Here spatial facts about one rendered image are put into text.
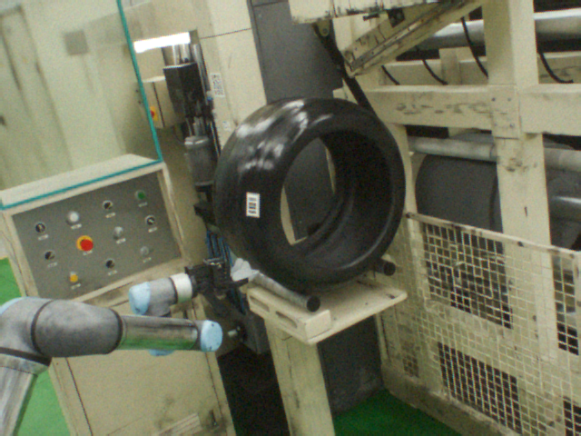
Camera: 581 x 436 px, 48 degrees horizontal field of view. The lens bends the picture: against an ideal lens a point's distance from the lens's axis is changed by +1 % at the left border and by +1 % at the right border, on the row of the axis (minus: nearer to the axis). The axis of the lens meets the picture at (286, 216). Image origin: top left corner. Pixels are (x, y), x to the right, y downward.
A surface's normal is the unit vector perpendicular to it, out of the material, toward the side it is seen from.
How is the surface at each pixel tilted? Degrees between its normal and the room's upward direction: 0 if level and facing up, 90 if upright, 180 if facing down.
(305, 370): 90
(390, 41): 90
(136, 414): 90
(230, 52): 90
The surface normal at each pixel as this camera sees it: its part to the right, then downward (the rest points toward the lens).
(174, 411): 0.51, 0.16
